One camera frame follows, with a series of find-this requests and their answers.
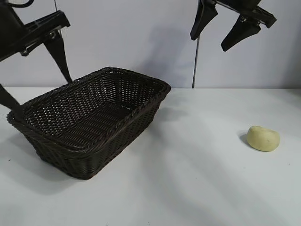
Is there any dark brown woven basket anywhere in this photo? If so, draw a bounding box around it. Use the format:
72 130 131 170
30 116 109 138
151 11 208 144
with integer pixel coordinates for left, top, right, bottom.
7 66 172 181

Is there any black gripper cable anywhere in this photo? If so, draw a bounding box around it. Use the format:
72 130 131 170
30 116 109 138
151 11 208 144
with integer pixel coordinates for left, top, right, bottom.
13 0 33 8

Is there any pale yellow egg yolk pastry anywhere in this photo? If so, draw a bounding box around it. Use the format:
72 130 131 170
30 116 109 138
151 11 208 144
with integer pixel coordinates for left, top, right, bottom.
246 126 281 152

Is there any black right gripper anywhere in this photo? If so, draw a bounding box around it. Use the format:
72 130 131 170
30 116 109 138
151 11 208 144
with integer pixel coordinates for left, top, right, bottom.
190 0 277 52

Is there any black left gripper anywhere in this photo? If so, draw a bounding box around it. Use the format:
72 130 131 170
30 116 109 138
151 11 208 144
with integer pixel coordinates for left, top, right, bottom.
0 0 73 116

